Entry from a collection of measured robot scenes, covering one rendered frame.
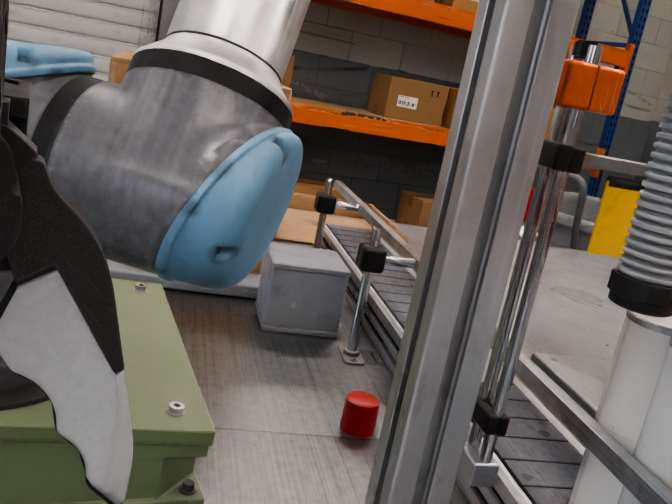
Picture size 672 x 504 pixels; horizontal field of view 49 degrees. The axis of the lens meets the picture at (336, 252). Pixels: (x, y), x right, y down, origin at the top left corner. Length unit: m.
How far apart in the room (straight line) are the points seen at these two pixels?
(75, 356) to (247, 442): 0.45
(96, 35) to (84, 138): 4.28
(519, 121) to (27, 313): 0.32
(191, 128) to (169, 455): 0.24
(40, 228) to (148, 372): 0.39
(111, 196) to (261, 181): 0.09
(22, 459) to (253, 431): 0.23
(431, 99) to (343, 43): 0.86
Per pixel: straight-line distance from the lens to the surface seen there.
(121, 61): 1.02
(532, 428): 0.72
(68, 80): 0.52
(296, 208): 1.68
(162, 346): 0.66
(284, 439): 0.69
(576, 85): 0.51
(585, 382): 0.87
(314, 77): 5.18
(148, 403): 0.57
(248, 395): 0.76
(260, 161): 0.45
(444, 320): 0.47
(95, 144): 0.47
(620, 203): 0.58
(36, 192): 0.23
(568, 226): 2.83
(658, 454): 0.51
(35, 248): 0.23
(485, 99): 0.45
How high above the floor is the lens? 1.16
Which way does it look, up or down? 14 degrees down
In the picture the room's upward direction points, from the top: 11 degrees clockwise
